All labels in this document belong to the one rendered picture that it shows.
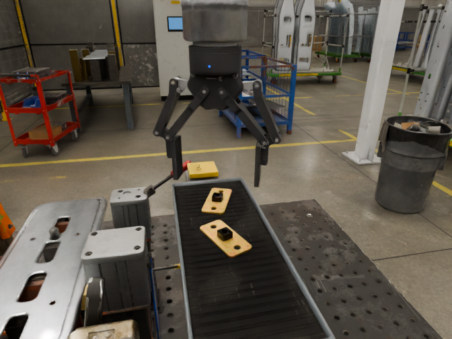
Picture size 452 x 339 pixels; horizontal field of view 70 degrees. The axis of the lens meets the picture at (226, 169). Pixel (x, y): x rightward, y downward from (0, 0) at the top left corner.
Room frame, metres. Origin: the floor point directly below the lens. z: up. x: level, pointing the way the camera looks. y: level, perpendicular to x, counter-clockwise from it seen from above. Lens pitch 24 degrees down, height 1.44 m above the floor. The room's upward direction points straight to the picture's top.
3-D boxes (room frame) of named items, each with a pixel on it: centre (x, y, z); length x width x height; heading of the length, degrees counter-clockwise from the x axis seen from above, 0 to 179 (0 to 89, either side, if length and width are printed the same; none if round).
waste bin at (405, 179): (2.48, -1.51, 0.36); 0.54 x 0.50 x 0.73; 102
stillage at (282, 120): (4.91, -0.40, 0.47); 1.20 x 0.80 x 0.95; 13
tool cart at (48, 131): (3.83, 2.19, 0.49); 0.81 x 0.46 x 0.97; 0
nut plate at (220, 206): (0.49, 0.01, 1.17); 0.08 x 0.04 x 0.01; 169
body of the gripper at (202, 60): (0.49, 0.02, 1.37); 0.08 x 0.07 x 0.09; 79
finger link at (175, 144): (0.50, 0.08, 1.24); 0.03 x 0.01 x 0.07; 169
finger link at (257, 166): (0.48, -0.05, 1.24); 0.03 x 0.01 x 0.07; 169
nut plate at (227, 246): (0.38, 0.00, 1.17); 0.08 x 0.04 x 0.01; 34
